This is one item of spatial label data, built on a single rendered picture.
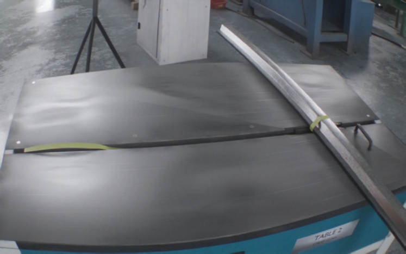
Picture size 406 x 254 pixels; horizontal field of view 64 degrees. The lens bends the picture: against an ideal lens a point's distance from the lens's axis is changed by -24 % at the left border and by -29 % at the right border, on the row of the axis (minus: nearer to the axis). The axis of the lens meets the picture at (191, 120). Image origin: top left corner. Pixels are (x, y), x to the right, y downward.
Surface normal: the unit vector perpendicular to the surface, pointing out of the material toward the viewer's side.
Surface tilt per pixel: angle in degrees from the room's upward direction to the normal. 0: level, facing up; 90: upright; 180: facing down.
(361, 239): 90
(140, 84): 0
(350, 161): 75
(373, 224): 90
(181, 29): 90
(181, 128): 0
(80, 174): 0
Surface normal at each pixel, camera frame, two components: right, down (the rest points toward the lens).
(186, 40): 0.44, 0.50
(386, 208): -0.90, -0.11
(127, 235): 0.05, -0.85
